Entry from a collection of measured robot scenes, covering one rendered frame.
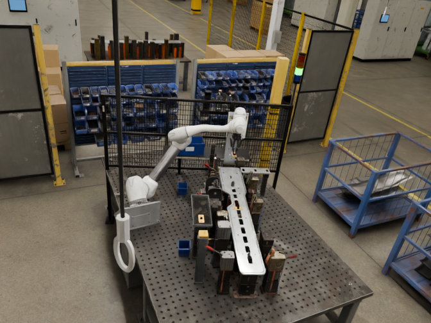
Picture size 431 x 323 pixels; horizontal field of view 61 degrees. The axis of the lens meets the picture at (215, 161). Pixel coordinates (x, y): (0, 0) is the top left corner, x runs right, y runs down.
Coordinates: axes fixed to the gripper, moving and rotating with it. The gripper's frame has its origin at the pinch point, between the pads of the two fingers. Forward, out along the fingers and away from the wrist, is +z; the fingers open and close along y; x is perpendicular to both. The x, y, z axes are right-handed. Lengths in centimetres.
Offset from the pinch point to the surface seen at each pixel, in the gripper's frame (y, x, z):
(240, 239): -4, -84, 30
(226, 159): -1.3, 26.4, 24.1
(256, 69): 69, 252, -5
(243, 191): 8.4, -21.5, 29.3
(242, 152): 18, 45, 26
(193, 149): -35, 36, 19
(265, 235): 15, -83, 27
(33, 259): -190, -5, 129
